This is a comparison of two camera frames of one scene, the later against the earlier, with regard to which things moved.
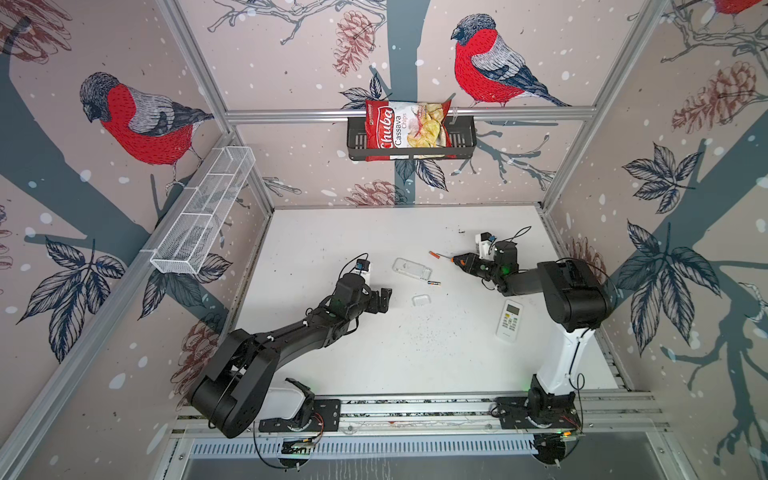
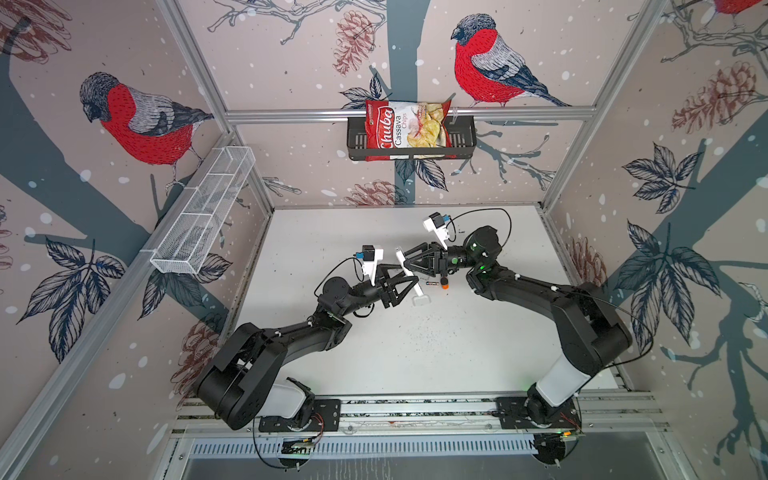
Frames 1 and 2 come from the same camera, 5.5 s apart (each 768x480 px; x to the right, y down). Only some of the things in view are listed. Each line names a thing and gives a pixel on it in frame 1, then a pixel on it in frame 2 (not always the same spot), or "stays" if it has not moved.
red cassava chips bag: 390,125 stays
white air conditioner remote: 509,321 -> 400,256
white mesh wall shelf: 187,243 stays
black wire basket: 463,136 stays
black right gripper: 469,263 -> 427,265
